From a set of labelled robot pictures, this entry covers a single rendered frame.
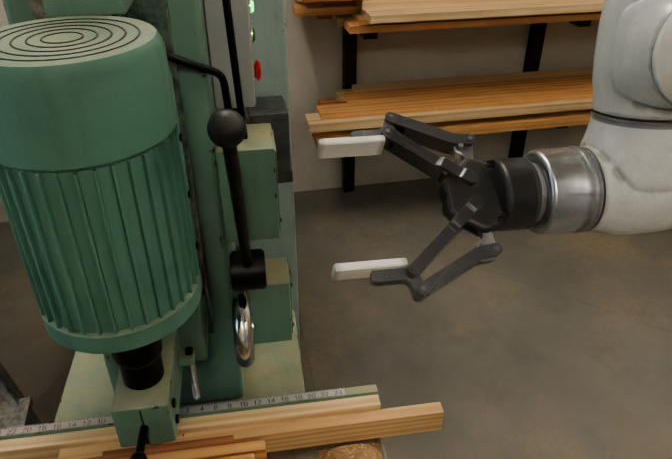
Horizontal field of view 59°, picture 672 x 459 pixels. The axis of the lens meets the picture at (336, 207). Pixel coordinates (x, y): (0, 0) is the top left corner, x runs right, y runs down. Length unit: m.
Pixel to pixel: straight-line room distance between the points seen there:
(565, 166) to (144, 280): 0.43
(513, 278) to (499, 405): 0.74
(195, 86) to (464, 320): 1.90
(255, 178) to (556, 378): 1.74
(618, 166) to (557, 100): 2.42
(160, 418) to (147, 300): 0.21
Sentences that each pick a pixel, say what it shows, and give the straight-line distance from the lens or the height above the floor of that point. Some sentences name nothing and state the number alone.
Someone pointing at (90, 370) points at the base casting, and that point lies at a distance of 1.26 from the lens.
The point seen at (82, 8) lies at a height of 1.51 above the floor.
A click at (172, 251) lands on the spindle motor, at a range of 0.64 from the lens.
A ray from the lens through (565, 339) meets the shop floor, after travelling 2.54.
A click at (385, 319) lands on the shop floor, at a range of 2.46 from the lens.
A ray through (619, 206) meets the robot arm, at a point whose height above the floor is 1.35.
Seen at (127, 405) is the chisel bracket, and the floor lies 1.07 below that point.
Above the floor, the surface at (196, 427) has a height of 0.95.
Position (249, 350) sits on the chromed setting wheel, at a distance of 0.89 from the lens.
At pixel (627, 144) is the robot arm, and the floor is 1.40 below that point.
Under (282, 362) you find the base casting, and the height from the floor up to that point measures 0.80.
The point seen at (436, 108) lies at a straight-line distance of 2.79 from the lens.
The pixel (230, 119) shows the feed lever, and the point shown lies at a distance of 0.52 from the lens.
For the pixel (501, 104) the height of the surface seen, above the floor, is 0.62.
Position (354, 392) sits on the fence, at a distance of 0.93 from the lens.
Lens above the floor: 1.65
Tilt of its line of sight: 32 degrees down
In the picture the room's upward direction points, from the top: straight up
